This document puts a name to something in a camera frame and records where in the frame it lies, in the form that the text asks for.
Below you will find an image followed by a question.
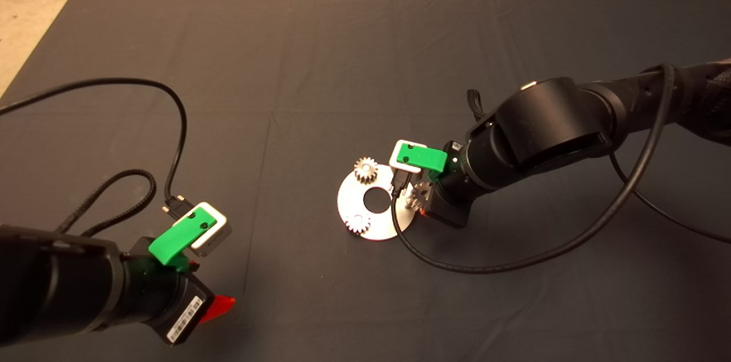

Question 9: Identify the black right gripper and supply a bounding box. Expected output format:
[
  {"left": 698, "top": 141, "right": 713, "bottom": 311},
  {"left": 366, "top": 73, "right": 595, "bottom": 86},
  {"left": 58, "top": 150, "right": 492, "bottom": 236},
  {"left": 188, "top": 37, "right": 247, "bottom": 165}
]
[{"left": 419, "top": 141, "right": 476, "bottom": 230}]

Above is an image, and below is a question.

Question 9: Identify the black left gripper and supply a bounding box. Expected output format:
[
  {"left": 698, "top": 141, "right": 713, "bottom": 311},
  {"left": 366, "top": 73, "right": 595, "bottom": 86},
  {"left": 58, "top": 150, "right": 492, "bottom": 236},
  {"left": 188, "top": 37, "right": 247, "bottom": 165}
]
[{"left": 123, "top": 236, "right": 236, "bottom": 347}]

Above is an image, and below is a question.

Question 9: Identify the steel planetary gear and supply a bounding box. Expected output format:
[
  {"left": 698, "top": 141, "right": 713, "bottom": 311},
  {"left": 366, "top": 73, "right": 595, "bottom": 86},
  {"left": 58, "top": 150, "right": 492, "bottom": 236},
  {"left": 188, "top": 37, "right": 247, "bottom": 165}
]
[{"left": 407, "top": 180, "right": 435, "bottom": 210}]

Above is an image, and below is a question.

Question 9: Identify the white gear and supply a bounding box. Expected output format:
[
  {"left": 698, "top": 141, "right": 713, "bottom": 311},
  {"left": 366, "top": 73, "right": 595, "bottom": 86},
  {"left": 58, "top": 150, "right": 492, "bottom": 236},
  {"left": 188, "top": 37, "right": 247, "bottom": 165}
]
[
  {"left": 345, "top": 212, "right": 372, "bottom": 236},
  {"left": 354, "top": 156, "right": 379, "bottom": 184}
]

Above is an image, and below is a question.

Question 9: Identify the round metal carrier plate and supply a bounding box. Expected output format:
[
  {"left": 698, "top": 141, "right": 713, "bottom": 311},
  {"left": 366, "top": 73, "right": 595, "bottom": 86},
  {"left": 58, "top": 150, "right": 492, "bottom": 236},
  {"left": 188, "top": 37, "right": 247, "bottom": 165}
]
[{"left": 337, "top": 171, "right": 423, "bottom": 242}]

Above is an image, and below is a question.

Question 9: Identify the dark grey table cloth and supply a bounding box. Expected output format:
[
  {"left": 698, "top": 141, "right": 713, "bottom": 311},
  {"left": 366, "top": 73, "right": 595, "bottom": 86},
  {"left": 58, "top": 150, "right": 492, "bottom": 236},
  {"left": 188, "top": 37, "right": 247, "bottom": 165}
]
[{"left": 0, "top": 0, "right": 731, "bottom": 362}]

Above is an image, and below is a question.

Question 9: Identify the green right camera mount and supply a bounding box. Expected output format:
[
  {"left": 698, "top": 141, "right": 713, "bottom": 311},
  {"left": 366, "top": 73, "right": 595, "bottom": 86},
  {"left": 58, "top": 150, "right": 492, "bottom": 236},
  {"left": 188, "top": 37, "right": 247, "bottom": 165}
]
[{"left": 398, "top": 143, "right": 448, "bottom": 183}]

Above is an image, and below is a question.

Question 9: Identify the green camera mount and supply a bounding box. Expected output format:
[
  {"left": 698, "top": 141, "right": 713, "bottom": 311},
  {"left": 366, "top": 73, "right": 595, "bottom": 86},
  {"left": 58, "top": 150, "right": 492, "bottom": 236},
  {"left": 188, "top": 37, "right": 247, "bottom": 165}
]
[
  {"left": 148, "top": 208, "right": 218, "bottom": 272},
  {"left": 398, "top": 143, "right": 448, "bottom": 183}
]

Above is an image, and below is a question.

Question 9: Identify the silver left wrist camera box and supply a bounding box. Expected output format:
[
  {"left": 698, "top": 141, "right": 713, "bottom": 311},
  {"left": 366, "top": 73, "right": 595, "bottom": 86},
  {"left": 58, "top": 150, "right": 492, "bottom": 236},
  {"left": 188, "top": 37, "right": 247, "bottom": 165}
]
[{"left": 171, "top": 202, "right": 232, "bottom": 259}]

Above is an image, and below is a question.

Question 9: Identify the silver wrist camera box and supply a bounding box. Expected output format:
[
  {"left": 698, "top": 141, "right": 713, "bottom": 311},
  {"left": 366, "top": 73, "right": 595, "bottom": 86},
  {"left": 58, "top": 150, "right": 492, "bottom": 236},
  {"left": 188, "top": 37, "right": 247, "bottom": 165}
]
[
  {"left": 389, "top": 139, "right": 429, "bottom": 175},
  {"left": 171, "top": 202, "right": 232, "bottom": 259}
]

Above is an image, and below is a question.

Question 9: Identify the green left camera mount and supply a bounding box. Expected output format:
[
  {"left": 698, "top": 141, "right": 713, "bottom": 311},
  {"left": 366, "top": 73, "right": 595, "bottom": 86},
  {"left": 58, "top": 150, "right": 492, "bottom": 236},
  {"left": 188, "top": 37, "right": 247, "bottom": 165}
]
[{"left": 148, "top": 208, "right": 218, "bottom": 272}]

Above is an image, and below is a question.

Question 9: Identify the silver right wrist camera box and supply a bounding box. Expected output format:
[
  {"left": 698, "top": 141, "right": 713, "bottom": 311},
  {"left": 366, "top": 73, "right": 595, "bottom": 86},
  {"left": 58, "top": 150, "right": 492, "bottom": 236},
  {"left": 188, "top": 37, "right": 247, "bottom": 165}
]
[{"left": 389, "top": 139, "right": 429, "bottom": 175}]

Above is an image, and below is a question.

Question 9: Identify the smooth black right camera cable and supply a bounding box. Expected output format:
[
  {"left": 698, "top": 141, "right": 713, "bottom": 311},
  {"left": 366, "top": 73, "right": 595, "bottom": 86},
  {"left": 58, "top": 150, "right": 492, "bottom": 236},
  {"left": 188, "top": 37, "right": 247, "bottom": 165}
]
[{"left": 389, "top": 63, "right": 678, "bottom": 275}]

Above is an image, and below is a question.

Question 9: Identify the smooth black camera cable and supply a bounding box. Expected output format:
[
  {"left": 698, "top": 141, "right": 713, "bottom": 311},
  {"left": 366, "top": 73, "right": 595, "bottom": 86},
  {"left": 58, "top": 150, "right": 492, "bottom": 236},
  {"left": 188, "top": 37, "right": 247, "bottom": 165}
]
[
  {"left": 389, "top": 63, "right": 678, "bottom": 275},
  {"left": 0, "top": 78, "right": 190, "bottom": 221}
]

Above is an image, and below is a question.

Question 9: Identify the black braided left wrist cable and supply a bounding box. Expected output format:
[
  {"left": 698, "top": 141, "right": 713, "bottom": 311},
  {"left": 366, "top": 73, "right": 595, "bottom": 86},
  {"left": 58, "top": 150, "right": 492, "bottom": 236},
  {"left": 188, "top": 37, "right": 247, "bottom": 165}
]
[{"left": 54, "top": 169, "right": 158, "bottom": 238}]

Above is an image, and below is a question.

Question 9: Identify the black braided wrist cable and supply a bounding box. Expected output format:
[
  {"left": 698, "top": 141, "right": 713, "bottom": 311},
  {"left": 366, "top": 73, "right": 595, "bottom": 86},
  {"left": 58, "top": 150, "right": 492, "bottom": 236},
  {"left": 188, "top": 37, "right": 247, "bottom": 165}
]
[
  {"left": 467, "top": 89, "right": 493, "bottom": 124},
  {"left": 54, "top": 169, "right": 158, "bottom": 238}
]

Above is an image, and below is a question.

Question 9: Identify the black braided right wrist cable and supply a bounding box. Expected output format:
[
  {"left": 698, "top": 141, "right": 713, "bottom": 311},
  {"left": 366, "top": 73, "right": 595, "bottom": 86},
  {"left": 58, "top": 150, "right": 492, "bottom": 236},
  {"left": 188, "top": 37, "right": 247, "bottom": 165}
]
[{"left": 467, "top": 89, "right": 493, "bottom": 124}]

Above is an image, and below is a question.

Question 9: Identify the smooth black left camera cable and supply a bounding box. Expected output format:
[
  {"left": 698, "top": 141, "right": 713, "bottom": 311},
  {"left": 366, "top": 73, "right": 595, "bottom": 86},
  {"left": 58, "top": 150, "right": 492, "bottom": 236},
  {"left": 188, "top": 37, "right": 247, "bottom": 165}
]
[{"left": 0, "top": 78, "right": 190, "bottom": 221}]

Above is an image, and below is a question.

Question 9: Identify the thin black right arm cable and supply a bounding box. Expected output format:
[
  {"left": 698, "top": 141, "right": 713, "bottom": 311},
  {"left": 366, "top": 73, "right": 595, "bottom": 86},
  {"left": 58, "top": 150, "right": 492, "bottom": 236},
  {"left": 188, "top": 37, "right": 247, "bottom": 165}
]
[{"left": 608, "top": 151, "right": 731, "bottom": 246}]

